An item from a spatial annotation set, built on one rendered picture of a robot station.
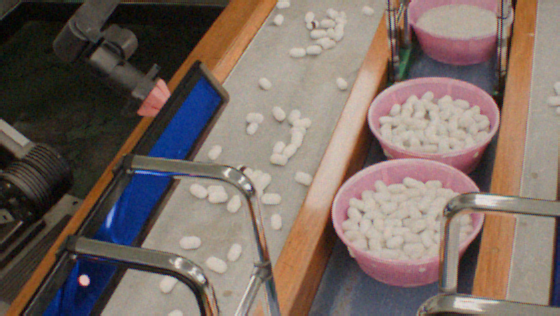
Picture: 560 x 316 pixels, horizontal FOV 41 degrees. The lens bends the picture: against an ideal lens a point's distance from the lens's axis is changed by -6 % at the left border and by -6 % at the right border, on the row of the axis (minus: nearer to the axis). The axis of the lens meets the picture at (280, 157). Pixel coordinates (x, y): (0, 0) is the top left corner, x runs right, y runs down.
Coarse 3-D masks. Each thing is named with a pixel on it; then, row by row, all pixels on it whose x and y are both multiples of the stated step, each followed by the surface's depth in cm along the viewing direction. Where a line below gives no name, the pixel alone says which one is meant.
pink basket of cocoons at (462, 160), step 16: (416, 80) 165; (432, 80) 165; (448, 80) 164; (384, 96) 163; (400, 96) 166; (416, 96) 166; (464, 96) 163; (480, 96) 160; (368, 112) 158; (384, 112) 163; (480, 112) 160; (496, 112) 153; (496, 128) 149; (384, 144) 152; (480, 144) 146; (448, 160) 147; (464, 160) 148
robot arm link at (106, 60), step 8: (104, 40) 146; (96, 48) 144; (104, 48) 143; (112, 48) 146; (88, 56) 143; (96, 56) 141; (104, 56) 142; (112, 56) 142; (120, 56) 147; (88, 64) 141; (96, 64) 141; (104, 64) 141; (112, 64) 142; (96, 72) 142; (104, 72) 142; (104, 80) 143
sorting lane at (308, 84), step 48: (288, 0) 208; (336, 0) 205; (288, 48) 187; (336, 48) 185; (240, 96) 174; (288, 96) 171; (336, 96) 169; (240, 144) 160; (288, 144) 158; (288, 192) 146; (240, 240) 138; (144, 288) 131; (240, 288) 129
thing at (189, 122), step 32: (192, 64) 114; (192, 96) 110; (224, 96) 116; (160, 128) 103; (192, 128) 108; (192, 160) 107; (128, 192) 95; (160, 192) 100; (96, 224) 90; (128, 224) 94; (64, 256) 85; (64, 288) 83; (96, 288) 87
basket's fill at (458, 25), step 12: (432, 12) 196; (444, 12) 195; (456, 12) 194; (468, 12) 194; (480, 12) 193; (492, 12) 193; (420, 24) 192; (432, 24) 191; (444, 24) 189; (456, 24) 189; (468, 24) 188; (480, 24) 188; (492, 24) 187; (456, 36) 184; (468, 36) 184
